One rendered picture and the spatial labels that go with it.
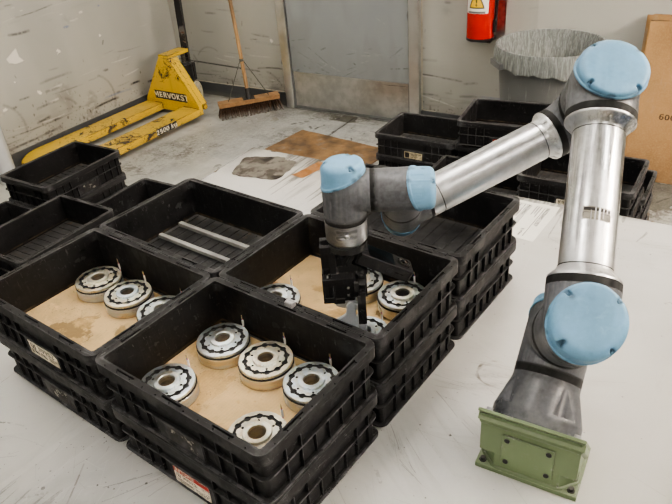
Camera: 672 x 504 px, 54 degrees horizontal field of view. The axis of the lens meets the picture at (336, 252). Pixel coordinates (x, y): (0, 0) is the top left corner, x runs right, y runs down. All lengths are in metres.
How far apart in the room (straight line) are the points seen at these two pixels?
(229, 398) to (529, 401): 0.52
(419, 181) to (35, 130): 3.95
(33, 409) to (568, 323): 1.08
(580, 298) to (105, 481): 0.89
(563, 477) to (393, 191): 0.55
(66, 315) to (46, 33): 3.48
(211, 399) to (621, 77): 0.88
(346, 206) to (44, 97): 3.90
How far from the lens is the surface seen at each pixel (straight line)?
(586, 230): 1.10
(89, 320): 1.50
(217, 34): 5.30
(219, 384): 1.24
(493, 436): 1.19
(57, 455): 1.42
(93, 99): 5.10
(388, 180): 1.09
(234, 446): 1.00
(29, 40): 4.79
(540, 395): 1.16
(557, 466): 1.19
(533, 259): 1.78
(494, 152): 1.26
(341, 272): 1.20
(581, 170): 1.14
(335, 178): 1.08
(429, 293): 1.25
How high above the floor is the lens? 1.66
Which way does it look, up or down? 32 degrees down
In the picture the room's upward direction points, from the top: 5 degrees counter-clockwise
